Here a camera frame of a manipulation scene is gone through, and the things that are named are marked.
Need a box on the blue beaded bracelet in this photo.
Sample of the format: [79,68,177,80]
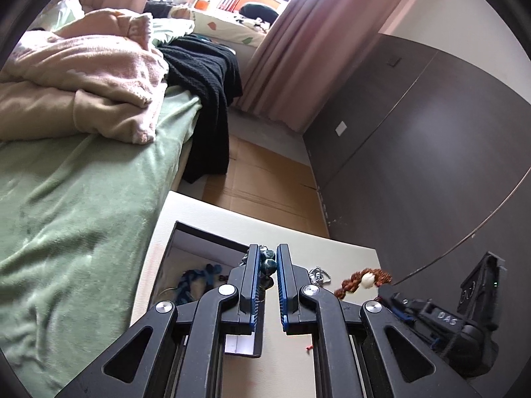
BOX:
[175,263,230,304]

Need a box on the brown rudraksha bead bracelet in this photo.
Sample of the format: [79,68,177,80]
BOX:
[333,268,394,300]

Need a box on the silver chain necklace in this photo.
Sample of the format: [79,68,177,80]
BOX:
[307,266,333,287]

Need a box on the dark multicolour bead bracelet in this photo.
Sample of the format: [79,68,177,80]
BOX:
[240,244,278,295]

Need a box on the black jewelry box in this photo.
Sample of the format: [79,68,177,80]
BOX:
[142,219,265,358]

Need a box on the green bed sheet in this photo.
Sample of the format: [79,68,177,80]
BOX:
[1,87,201,397]

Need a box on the dark grey wardrobe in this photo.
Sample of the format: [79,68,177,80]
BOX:
[304,35,530,397]

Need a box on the flattened cardboard on floor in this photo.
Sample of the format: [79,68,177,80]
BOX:
[201,136,330,238]

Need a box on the beige blanket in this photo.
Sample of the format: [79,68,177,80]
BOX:
[0,81,167,145]

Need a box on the black knitted garment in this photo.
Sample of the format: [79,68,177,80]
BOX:
[157,34,243,183]

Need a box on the pink fleece blanket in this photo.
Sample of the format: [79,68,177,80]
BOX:
[0,7,169,145]

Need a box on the white patterned pillow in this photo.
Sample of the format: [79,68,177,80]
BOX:
[192,10,266,48]

